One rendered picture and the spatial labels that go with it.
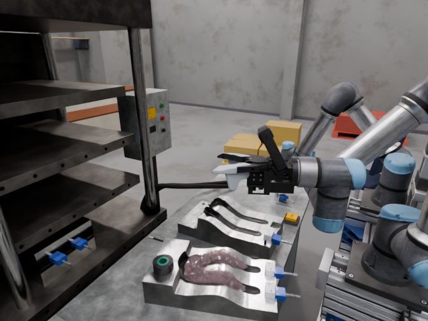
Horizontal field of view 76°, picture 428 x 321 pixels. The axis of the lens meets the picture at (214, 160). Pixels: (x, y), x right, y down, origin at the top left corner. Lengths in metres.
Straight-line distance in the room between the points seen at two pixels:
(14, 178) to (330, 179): 1.04
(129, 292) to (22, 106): 0.82
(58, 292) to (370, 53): 6.96
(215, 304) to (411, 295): 0.62
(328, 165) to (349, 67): 6.67
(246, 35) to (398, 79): 3.77
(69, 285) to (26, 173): 0.51
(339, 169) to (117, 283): 1.00
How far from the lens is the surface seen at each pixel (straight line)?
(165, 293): 1.15
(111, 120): 5.15
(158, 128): 1.80
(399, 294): 1.06
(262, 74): 7.85
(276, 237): 1.34
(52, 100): 1.28
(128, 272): 1.35
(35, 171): 1.24
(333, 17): 7.41
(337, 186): 0.69
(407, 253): 0.90
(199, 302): 1.13
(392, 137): 0.84
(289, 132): 4.13
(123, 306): 1.23
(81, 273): 1.44
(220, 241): 1.40
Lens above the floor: 1.71
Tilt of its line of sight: 22 degrees down
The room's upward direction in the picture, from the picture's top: straight up
